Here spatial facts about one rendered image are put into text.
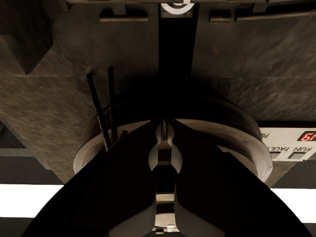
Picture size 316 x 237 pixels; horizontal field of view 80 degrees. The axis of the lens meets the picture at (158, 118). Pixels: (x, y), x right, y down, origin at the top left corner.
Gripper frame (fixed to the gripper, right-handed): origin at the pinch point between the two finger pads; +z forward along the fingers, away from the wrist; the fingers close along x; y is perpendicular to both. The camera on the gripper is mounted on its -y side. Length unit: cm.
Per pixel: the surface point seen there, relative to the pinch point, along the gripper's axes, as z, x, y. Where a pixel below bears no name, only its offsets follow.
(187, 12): 24.4, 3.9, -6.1
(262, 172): 21.2, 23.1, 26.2
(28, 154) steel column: 399, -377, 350
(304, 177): 519, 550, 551
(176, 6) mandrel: 22.5, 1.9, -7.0
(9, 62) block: 11.6, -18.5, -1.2
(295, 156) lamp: 37, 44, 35
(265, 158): 19.2, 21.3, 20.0
